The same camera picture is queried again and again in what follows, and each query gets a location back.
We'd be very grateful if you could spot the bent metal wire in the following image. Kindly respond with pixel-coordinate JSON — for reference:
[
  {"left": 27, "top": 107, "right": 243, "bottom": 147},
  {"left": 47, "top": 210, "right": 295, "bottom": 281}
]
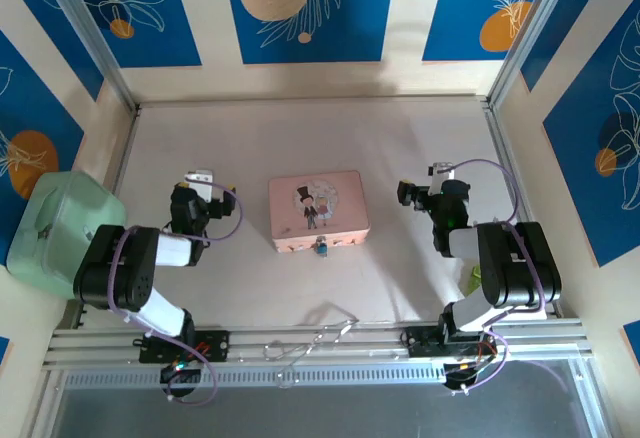
[{"left": 262, "top": 315, "right": 359, "bottom": 390}]

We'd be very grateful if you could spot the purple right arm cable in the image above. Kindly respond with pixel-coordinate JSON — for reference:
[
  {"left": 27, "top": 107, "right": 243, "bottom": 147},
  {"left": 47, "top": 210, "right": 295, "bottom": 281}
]
[{"left": 435, "top": 157, "right": 547, "bottom": 398}]

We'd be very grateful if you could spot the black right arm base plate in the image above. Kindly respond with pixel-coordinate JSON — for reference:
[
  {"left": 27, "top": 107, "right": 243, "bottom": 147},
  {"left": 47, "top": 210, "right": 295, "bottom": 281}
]
[{"left": 406, "top": 325, "right": 499, "bottom": 359}]

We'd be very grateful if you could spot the black connector board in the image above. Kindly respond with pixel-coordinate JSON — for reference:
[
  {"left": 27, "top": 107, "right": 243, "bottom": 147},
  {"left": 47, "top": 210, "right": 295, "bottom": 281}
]
[
  {"left": 443, "top": 360, "right": 482, "bottom": 390},
  {"left": 159, "top": 361, "right": 204, "bottom": 385}
]

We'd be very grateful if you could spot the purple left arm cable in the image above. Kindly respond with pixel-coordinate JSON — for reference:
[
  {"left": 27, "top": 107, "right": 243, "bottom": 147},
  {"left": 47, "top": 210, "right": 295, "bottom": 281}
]
[{"left": 107, "top": 182, "right": 246, "bottom": 405}]

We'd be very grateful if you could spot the aluminium table frame rail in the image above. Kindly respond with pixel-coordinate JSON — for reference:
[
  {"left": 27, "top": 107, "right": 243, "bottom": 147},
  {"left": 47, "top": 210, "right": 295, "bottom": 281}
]
[{"left": 42, "top": 318, "right": 595, "bottom": 370}]

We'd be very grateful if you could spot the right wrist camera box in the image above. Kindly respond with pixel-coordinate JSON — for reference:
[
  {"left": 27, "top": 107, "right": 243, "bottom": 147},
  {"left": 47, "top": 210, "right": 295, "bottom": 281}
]
[{"left": 428, "top": 161, "right": 457, "bottom": 194}]

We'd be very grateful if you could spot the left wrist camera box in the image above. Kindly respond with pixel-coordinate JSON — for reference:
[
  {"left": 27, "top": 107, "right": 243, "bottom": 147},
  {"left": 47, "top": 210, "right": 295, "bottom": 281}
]
[{"left": 183, "top": 168, "right": 216, "bottom": 202}]

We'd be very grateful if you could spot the aluminium corner post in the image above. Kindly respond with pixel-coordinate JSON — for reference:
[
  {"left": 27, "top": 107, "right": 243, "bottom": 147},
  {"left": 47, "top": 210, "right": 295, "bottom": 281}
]
[
  {"left": 486, "top": 0, "right": 575, "bottom": 107},
  {"left": 37, "top": 0, "right": 139, "bottom": 112}
]

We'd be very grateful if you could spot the mint green plastic container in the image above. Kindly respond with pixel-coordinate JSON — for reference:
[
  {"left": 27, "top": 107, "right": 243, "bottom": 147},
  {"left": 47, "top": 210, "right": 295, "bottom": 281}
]
[{"left": 5, "top": 171, "right": 126, "bottom": 302}]

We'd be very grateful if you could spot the slotted grey cable duct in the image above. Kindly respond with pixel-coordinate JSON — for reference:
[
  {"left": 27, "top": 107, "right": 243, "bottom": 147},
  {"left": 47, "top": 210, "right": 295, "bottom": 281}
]
[{"left": 60, "top": 363, "right": 450, "bottom": 390}]

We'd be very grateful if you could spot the pink cartoon tin box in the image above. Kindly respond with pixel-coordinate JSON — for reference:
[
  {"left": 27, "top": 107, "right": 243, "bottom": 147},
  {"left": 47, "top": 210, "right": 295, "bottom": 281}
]
[{"left": 268, "top": 169, "right": 372, "bottom": 255}]

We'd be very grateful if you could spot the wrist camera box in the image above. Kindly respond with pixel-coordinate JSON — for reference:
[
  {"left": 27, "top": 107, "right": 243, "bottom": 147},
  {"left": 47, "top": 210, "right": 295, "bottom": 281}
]
[
  {"left": 428, "top": 161, "right": 457, "bottom": 194},
  {"left": 183, "top": 168, "right": 216, "bottom": 202}
]

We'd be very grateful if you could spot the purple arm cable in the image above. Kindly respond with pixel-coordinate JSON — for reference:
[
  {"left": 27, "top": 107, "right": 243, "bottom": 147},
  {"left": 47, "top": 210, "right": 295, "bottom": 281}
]
[
  {"left": 107, "top": 182, "right": 246, "bottom": 405},
  {"left": 435, "top": 157, "right": 547, "bottom": 398}
]

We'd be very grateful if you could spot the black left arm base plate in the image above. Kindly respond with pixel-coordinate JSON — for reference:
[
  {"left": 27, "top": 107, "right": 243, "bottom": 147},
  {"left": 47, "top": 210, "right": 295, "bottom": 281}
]
[{"left": 138, "top": 329, "right": 231, "bottom": 364}]

